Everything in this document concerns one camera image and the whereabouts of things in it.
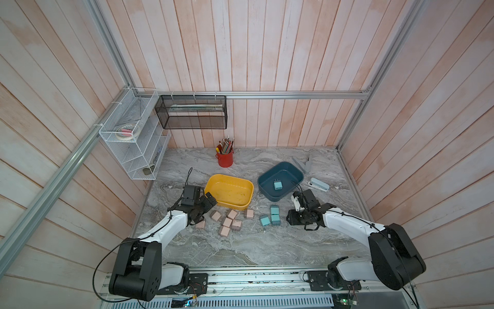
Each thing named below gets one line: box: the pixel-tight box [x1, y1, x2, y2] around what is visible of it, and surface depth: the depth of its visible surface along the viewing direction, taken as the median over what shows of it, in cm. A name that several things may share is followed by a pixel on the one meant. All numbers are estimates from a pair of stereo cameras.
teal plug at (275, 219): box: [270, 214, 282, 226], surface depth 90 cm
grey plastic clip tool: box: [292, 154, 312, 174], surface depth 113 cm
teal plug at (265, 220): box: [259, 214, 271, 227], surface depth 90 cm
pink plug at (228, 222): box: [222, 216, 233, 228], surface depth 90 cm
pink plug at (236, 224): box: [231, 219, 242, 232], surface depth 88 cm
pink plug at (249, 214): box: [242, 208, 255, 219], surface depth 92 cm
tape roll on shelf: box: [115, 123, 140, 141], surface depth 75 cm
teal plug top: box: [270, 204, 280, 216], surface depth 94 cm
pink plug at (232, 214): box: [227, 209, 238, 220], surface depth 92 cm
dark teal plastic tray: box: [257, 160, 305, 203], surface depth 106 cm
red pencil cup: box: [214, 149, 235, 169], surface depth 112 cm
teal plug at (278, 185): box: [273, 178, 284, 190], surface depth 103 cm
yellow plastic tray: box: [204, 173, 255, 212], surface depth 102 cm
